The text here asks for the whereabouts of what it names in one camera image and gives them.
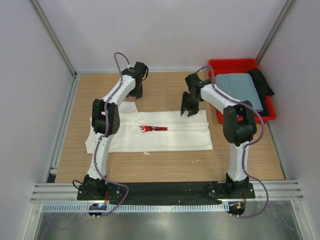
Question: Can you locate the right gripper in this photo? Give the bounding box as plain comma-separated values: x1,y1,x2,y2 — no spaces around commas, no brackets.
180,92,200,117

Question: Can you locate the white t shirt red print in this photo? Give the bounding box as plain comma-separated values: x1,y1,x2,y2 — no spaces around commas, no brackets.
84,101,214,155

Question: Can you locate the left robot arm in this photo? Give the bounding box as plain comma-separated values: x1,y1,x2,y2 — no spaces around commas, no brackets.
77,61,149,201

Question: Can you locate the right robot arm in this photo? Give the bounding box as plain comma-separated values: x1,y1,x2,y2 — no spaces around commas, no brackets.
180,73,257,198

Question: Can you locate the red plastic bin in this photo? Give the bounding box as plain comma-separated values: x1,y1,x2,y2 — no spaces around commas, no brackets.
208,58,277,123

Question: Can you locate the grey folded t shirt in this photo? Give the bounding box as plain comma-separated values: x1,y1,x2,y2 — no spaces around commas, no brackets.
215,73,263,112

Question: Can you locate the black t shirt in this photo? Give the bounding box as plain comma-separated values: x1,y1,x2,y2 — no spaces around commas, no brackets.
246,68,275,117

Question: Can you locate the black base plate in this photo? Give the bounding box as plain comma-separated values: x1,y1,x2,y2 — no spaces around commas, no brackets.
77,181,256,206

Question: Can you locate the slotted cable duct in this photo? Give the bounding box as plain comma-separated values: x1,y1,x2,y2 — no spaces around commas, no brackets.
42,202,229,213

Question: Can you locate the left aluminium frame post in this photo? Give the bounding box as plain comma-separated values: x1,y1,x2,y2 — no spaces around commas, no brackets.
29,0,77,79

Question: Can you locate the aluminium frame post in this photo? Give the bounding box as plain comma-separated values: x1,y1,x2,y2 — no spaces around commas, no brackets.
29,0,77,79
255,0,297,65

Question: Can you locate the right aluminium frame post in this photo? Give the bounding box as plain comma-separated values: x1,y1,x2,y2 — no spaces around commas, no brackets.
255,0,297,65

